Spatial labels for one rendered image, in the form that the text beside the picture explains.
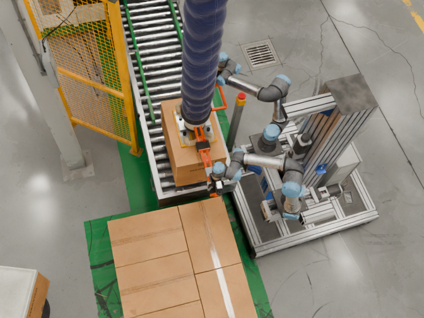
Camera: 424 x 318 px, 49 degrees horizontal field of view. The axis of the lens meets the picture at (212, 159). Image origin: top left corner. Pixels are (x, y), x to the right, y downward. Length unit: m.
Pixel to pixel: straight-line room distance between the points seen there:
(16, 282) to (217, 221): 1.61
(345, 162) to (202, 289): 1.48
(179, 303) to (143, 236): 0.61
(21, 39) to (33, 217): 2.05
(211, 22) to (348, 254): 2.90
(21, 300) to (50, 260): 1.14
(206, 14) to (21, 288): 2.16
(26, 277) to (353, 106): 2.40
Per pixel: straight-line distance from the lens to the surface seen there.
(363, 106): 2.88
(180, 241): 3.87
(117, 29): 3.21
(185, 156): 3.54
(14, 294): 3.46
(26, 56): 3.26
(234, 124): 4.27
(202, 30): 2.57
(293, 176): 2.93
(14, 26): 3.05
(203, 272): 3.82
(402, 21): 6.48
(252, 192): 4.43
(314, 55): 5.70
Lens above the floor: 4.28
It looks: 64 degrees down
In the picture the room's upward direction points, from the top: 11 degrees clockwise
